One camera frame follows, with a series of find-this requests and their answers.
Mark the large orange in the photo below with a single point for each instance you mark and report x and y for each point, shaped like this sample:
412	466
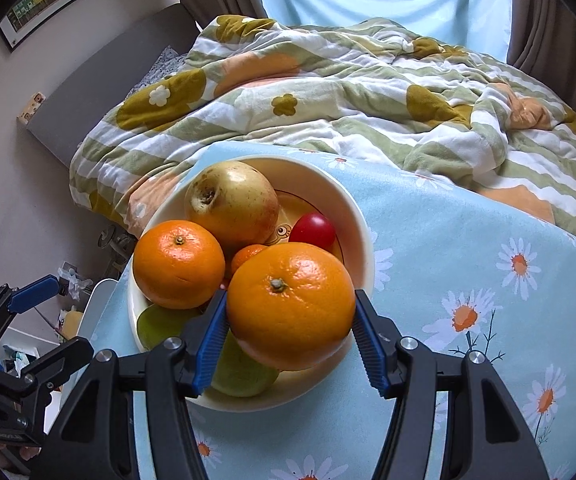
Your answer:
293	310

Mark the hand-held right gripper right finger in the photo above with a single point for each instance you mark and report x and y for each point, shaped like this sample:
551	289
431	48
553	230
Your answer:
367	340

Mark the small red tomato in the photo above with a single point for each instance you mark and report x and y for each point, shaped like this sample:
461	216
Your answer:
313	230

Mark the small mandarin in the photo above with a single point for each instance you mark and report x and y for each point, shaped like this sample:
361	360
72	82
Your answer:
245	257

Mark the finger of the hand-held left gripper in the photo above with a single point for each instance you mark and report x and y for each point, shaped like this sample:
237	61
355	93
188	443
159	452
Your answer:
33	294
63	355

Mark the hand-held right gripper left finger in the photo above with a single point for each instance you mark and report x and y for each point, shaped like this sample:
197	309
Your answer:
213	332

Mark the cream oval bowl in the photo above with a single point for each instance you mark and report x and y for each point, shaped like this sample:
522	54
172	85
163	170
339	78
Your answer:
318	180

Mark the yellow apple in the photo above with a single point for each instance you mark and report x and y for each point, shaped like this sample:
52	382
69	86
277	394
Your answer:
238	205

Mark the grey bed headboard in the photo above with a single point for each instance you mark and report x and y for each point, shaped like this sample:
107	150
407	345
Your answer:
98	75

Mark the green floral quilt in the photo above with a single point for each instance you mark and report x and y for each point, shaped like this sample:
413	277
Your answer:
343	105

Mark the dark green apple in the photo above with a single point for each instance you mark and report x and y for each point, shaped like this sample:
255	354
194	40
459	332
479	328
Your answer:
160	327

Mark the medium glossy orange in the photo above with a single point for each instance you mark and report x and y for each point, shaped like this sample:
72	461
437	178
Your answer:
178	265

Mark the light blue daisy tablecloth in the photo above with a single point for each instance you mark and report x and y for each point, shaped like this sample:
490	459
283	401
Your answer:
442	240

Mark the grey speckled pillow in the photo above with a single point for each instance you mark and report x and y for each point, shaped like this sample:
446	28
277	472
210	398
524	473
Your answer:
168	62

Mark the person's left hand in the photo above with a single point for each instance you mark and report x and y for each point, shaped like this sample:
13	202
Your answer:
15	452

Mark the pale yellow-green apple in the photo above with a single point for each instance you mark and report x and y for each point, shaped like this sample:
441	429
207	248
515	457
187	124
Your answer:
240	372

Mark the wall socket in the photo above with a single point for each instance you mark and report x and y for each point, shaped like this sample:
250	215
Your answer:
32	105

